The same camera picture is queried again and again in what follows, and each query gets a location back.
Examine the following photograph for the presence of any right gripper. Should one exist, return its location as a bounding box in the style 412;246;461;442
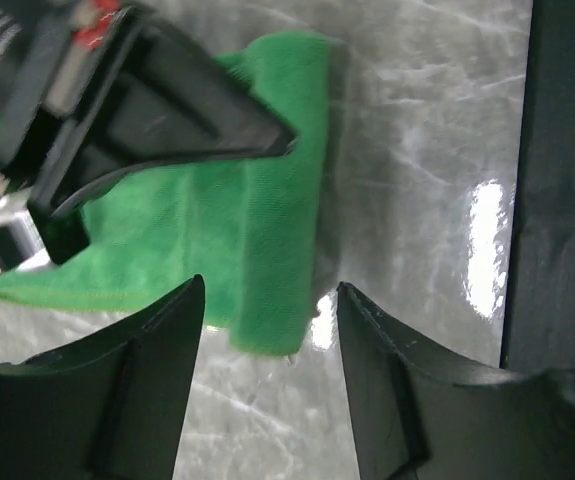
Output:
0;1;297;270

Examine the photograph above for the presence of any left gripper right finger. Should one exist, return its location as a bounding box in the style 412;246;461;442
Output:
337;283;575;479

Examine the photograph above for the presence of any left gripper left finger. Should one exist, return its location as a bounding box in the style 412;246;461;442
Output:
0;276;205;479

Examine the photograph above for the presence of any green towel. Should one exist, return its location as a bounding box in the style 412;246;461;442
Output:
0;31;330;356

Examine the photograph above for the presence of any black base beam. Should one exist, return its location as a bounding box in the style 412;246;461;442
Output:
501;1;575;373

